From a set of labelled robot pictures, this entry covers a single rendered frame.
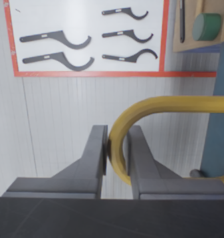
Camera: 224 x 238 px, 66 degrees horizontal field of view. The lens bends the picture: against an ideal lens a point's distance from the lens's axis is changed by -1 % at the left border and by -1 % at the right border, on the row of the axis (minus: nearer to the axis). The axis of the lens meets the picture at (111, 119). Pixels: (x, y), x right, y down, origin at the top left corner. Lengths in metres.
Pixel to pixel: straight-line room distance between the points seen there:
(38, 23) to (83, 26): 0.44
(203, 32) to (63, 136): 1.77
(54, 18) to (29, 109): 0.99
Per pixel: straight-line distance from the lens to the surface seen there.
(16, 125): 2.32
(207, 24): 0.81
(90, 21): 1.91
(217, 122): 0.54
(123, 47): 1.87
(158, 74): 1.90
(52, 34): 1.93
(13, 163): 2.57
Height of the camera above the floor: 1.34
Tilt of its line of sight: 1 degrees up
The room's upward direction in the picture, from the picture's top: 90 degrees counter-clockwise
